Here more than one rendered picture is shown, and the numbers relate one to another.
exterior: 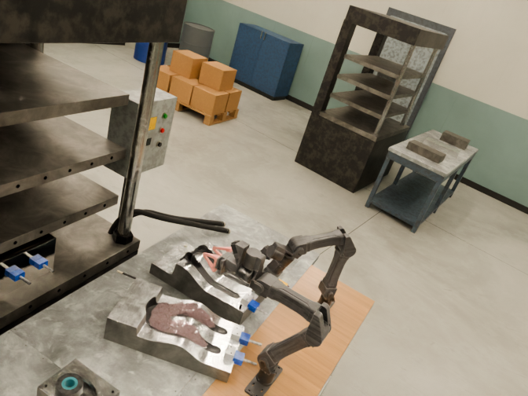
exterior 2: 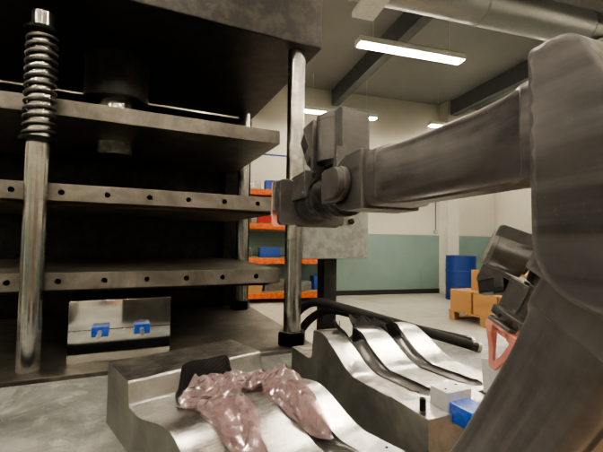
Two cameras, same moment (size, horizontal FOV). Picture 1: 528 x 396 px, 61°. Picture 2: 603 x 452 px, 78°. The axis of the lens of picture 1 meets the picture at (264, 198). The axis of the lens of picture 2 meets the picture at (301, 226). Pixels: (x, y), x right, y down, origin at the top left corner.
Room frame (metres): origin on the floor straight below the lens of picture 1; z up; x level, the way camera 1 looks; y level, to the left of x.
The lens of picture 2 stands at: (1.01, -0.33, 1.14)
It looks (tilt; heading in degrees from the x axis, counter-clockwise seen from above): 2 degrees up; 47
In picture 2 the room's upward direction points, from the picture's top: 1 degrees clockwise
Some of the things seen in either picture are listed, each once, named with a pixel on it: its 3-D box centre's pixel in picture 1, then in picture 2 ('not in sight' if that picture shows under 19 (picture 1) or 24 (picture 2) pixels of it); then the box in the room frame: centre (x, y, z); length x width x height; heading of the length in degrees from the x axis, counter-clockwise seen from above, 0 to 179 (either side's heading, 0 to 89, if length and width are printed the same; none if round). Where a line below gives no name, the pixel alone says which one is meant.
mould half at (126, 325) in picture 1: (179, 327); (240, 421); (1.35, 0.16, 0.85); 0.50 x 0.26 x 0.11; 88
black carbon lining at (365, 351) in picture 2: (214, 269); (391, 347); (1.70, 0.11, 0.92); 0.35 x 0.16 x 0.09; 71
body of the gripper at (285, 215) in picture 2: (232, 265); (318, 201); (1.39, 0.03, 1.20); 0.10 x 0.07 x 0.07; 158
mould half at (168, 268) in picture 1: (210, 275); (390, 367); (1.72, 0.12, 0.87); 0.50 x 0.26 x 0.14; 71
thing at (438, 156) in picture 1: (427, 171); not in sight; (5.77, -1.93, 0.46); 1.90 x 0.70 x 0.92; 153
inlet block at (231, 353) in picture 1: (240, 358); not in sight; (1.30, -0.11, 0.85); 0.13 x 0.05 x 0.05; 88
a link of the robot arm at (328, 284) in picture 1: (335, 268); not in sight; (1.83, -0.43, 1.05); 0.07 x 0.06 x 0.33; 27
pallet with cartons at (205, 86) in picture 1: (196, 83); (503, 298); (6.65, 1.50, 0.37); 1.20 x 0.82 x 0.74; 71
